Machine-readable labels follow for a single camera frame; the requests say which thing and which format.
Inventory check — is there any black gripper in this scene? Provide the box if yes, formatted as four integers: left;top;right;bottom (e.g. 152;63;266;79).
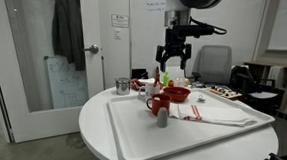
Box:
155;26;194;75

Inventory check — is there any red spoon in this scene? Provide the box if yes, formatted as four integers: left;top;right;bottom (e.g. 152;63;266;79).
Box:
153;66;162;89

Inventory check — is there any red bowl of coffee beans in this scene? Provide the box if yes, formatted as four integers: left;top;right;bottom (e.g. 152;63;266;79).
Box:
161;85;192;104

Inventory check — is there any white mug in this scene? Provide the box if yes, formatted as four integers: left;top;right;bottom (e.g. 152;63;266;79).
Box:
137;82;161;100

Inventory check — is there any red mug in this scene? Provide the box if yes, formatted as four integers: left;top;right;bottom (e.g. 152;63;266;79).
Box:
145;92;173;118

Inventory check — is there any green plastic bottle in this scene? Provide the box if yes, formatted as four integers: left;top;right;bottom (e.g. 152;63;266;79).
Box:
162;71;171;89

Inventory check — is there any clear measuring cup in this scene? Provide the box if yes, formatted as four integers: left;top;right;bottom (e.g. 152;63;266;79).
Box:
175;77;192;89

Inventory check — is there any white napkin with red edge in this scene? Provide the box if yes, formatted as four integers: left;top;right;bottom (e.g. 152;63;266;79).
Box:
137;77;157;86

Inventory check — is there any grey office chair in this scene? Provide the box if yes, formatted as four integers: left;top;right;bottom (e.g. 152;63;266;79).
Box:
191;43;234;88

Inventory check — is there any red plate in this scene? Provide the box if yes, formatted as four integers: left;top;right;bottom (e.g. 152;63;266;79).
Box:
130;78;151;92

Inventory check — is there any steel canister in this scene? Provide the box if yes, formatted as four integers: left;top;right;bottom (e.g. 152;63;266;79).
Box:
114;76;132;96

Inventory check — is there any wooden busy board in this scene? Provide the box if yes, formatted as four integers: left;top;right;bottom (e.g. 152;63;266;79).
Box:
205;85;243;101

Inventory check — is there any black backpack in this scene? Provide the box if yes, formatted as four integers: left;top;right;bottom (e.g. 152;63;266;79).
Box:
229;64;253;95

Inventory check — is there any white towel with red stripes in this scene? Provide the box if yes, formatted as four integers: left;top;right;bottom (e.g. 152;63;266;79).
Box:
169;103;259;128

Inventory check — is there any large white tray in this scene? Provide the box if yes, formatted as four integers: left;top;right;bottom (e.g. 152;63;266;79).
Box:
103;82;278;160

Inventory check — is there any white door with glass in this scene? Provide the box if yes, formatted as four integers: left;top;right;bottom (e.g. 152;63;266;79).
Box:
0;0;110;150

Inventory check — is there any dark hanging jacket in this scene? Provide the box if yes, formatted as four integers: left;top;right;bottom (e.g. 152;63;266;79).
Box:
48;0;91;72

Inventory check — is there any small leaning whiteboard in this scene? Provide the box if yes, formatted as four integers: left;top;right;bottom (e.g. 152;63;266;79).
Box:
41;55;93;113

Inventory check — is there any wooden shelf unit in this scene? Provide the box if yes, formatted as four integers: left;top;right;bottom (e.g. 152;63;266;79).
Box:
240;60;287;120

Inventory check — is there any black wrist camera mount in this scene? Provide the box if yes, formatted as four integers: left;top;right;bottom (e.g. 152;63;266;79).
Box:
165;20;229;41

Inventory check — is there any white light switch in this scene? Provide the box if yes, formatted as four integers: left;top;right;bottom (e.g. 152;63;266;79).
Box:
114;27;123;41

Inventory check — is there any wall sign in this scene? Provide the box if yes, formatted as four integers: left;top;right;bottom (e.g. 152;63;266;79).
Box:
110;13;130;29

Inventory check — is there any silver door handle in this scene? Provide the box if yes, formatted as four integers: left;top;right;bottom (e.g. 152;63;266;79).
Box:
83;43;101;55

